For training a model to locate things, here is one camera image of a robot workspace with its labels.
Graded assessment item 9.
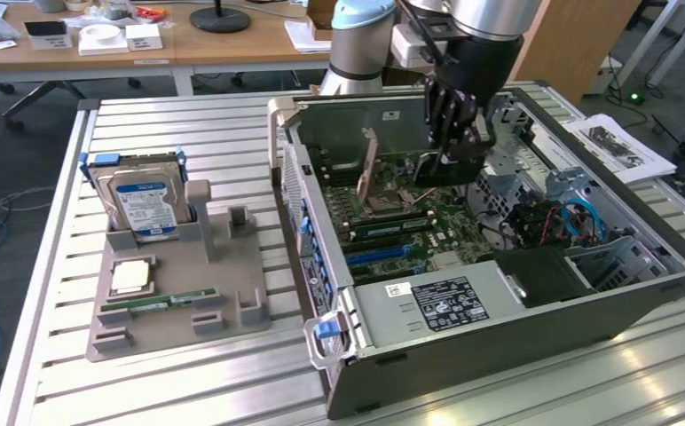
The black camera cable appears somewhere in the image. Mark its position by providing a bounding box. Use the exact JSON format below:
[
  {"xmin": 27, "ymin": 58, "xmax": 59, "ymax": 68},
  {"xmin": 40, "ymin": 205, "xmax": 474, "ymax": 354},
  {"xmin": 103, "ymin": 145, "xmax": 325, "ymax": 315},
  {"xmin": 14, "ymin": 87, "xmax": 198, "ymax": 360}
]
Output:
[{"xmin": 397, "ymin": 0, "xmax": 458, "ymax": 67}]

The black power wire bundle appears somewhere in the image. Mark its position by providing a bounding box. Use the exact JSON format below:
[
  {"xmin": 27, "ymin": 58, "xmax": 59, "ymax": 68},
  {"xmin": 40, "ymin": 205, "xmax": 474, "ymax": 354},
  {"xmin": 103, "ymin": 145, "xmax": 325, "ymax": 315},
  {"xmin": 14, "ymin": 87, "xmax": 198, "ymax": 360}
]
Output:
[{"xmin": 502, "ymin": 202, "xmax": 549, "ymax": 248}]

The wooden desk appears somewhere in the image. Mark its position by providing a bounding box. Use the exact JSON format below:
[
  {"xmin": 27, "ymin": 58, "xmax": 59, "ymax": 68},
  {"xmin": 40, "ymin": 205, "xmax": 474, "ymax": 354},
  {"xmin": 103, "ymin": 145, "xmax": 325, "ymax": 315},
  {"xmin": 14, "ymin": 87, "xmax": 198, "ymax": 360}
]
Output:
[{"xmin": 0, "ymin": 0, "xmax": 501, "ymax": 97}]

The black and white box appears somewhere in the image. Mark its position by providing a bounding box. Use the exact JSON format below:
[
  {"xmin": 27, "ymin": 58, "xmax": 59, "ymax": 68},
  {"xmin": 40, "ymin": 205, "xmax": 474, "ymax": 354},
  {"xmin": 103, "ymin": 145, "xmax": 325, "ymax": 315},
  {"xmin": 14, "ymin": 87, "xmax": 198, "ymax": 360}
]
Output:
[{"xmin": 24, "ymin": 20, "xmax": 74, "ymax": 51}]

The printed paper stack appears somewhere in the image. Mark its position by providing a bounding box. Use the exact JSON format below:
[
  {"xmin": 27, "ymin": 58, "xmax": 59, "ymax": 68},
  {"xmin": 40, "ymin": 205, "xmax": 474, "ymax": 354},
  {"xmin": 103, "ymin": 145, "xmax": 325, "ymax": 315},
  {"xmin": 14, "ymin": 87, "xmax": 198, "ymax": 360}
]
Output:
[{"xmin": 563, "ymin": 113, "xmax": 679, "ymax": 184}]

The grey plastic parts rack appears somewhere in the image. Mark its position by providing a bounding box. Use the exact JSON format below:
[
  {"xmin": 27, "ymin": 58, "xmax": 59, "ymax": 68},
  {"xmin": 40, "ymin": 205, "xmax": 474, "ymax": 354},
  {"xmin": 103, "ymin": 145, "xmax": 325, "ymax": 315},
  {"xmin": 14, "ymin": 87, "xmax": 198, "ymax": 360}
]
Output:
[{"xmin": 84, "ymin": 178, "xmax": 274, "ymax": 363}]

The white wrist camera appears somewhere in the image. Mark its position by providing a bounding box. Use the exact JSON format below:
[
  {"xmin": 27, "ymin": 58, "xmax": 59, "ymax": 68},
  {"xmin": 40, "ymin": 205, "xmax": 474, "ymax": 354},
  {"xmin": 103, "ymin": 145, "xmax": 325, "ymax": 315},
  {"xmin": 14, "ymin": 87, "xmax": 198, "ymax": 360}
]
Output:
[{"xmin": 390, "ymin": 24, "xmax": 438, "ymax": 68}]

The grey power supply unit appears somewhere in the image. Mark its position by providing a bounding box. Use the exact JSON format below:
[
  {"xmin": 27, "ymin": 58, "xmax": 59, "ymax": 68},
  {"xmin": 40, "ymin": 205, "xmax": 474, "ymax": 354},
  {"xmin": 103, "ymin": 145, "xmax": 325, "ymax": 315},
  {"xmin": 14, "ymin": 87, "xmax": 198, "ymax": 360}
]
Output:
[{"xmin": 342, "ymin": 260, "xmax": 526, "ymax": 351}]

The silver disk bay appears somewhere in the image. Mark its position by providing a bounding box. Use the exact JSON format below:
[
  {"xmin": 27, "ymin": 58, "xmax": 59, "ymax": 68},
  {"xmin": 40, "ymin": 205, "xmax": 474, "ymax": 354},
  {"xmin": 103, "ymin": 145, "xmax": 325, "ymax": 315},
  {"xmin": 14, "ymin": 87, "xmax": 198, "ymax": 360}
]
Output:
[{"xmin": 563, "ymin": 234, "xmax": 669, "ymax": 290}]

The white floor cable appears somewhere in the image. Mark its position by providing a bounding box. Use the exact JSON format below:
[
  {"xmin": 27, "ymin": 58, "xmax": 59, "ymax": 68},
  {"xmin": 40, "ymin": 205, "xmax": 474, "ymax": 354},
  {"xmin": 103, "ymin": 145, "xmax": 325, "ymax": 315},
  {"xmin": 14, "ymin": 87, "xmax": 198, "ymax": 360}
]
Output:
[{"xmin": 0, "ymin": 186, "xmax": 55, "ymax": 213}]

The black lamp base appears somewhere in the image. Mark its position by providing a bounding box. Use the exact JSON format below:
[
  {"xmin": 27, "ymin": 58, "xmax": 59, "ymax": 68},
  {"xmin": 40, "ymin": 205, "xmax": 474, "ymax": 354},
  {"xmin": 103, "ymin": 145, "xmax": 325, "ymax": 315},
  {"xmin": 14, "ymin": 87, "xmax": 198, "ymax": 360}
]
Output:
[{"xmin": 190, "ymin": 0, "xmax": 252, "ymax": 35}]

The blue data wire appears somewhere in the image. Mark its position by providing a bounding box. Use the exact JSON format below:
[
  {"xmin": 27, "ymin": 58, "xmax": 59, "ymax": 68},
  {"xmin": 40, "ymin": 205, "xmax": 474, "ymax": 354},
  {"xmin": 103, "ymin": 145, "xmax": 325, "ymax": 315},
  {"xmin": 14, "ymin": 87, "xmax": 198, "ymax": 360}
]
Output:
[{"xmin": 558, "ymin": 199, "xmax": 610, "ymax": 245}]

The hard disk in blue caddy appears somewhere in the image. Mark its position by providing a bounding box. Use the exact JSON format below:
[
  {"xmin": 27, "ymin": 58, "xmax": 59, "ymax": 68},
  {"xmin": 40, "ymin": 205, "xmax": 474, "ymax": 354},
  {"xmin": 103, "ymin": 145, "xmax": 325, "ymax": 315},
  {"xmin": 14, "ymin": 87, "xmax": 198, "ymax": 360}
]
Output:
[{"xmin": 79, "ymin": 150, "xmax": 194, "ymax": 243}]

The silver drive cage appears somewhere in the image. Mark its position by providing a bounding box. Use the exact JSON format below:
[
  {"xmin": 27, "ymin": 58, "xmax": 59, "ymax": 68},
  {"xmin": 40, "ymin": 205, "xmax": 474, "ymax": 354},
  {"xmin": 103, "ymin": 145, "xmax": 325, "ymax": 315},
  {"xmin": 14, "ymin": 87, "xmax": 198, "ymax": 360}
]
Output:
[{"xmin": 475, "ymin": 95, "xmax": 563, "ymax": 214}]

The white papers pile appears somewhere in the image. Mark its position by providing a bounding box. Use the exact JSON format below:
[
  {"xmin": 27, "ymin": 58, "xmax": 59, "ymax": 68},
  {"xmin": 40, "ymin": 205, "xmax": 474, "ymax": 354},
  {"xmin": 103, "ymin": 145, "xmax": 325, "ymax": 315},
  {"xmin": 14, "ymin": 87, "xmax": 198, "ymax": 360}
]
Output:
[{"xmin": 285, "ymin": 20, "xmax": 335, "ymax": 54}]

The white table frame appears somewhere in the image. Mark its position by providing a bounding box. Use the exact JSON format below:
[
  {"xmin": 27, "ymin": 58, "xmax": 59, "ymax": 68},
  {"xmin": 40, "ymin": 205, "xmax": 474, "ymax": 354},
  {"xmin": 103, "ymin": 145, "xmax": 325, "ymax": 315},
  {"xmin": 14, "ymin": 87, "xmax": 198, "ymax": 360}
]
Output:
[{"xmin": 614, "ymin": 0, "xmax": 685, "ymax": 85}]

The installed RAM stick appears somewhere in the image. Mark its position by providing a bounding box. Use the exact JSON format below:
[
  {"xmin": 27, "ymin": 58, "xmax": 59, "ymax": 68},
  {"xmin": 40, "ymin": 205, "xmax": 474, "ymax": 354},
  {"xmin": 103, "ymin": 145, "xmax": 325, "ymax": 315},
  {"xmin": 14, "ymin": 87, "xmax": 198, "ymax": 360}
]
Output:
[{"xmin": 351, "ymin": 216, "xmax": 433, "ymax": 241}]

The wooden cabinet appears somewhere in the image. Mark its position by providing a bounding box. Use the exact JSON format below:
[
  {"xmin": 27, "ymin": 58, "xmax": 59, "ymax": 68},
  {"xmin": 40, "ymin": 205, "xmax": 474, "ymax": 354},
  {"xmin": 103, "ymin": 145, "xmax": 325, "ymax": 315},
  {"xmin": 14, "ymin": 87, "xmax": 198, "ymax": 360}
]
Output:
[{"xmin": 499, "ymin": 0, "xmax": 643, "ymax": 103}]

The silver CPU chip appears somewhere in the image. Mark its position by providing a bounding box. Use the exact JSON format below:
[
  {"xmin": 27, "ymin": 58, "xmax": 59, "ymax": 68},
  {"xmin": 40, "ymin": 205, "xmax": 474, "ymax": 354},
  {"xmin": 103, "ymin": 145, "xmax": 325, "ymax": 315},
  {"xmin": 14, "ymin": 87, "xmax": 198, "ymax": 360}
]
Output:
[{"xmin": 110, "ymin": 260, "xmax": 155, "ymax": 295}]

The open dark PC case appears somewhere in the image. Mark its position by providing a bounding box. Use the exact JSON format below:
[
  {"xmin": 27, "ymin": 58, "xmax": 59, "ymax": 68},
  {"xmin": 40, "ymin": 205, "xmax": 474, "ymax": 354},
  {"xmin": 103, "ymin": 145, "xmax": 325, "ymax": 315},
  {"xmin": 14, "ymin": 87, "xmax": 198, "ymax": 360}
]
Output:
[{"xmin": 266, "ymin": 86, "xmax": 685, "ymax": 421}]

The small white box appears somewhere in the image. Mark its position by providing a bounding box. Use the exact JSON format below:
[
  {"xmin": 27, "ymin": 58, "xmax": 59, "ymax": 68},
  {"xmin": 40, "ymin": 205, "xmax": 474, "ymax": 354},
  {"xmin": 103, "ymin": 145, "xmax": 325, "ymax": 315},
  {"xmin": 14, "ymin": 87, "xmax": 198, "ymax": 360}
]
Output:
[{"xmin": 124, "ymin": 22, "xmax": 163, "ymax": 52}]

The black chair base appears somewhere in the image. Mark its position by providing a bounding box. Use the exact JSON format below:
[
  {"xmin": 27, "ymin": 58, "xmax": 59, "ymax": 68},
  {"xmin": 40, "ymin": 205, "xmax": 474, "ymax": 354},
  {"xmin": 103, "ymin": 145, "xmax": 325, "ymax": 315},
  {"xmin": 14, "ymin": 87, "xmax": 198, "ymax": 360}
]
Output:
[{"xmin": 0, "ymin": 78, "xmax": 143, "ymax": 133}]

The brown cardboard box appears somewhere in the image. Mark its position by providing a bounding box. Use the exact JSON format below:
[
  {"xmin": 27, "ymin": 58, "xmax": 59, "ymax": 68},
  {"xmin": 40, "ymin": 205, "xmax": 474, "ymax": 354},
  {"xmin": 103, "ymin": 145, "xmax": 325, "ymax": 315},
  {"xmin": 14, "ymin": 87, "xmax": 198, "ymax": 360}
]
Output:
[{"xmin": 307, "ymin": 0, "xmax": 337, "ymax": 31}]

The graphics card with metal bracket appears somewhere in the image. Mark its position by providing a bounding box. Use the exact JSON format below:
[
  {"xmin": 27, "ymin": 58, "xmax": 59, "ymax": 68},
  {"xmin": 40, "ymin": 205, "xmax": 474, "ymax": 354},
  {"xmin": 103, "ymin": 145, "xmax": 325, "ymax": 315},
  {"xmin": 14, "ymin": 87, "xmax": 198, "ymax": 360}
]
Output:
[{"xmin": 354, "ymin": 127, "xmax": 489, "ymax": 199}]

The green RAM stick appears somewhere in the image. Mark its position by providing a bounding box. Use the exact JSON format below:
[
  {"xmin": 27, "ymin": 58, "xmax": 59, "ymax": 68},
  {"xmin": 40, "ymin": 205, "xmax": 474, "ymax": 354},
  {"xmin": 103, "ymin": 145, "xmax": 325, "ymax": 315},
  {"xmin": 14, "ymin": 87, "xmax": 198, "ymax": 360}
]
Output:
[{"xmin": 100, "ymin": 288, "xmax": 219, "ymax": 312}]

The green motherboard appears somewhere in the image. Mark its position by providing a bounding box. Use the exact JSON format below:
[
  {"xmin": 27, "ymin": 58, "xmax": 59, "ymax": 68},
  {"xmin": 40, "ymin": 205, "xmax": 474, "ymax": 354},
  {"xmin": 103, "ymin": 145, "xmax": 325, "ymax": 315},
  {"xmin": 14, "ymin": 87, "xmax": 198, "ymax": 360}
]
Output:
[{"xmin": 318, "ymin": 150, "xmax": 498, "ymax": 285}]

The white box with tape roll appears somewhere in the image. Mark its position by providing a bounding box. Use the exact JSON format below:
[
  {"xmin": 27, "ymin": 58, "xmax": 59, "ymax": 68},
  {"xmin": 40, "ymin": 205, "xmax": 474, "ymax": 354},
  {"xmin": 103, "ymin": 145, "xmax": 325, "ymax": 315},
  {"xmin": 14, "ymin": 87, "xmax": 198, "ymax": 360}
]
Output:
[{"xmin": 78, "ymin": 24, "xmax": 131, "ymax": 57}]

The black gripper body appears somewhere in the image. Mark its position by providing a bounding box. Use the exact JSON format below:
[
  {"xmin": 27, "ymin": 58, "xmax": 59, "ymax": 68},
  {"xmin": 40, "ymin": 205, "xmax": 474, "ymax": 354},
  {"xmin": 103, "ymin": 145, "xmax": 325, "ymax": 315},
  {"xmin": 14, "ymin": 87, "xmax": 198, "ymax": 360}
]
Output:
[{"xmin": 429, "ymin": 35, "xmax": 526, "ymax": 108}]

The CPU socket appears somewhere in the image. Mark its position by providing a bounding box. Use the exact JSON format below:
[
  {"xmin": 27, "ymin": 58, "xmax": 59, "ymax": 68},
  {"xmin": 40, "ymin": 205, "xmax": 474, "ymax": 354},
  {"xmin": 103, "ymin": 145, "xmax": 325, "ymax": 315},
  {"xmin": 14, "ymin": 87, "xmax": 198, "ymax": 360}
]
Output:
[{"xmin": 363, "ymin": 185, "xmax": 409, "ymax": 215}]

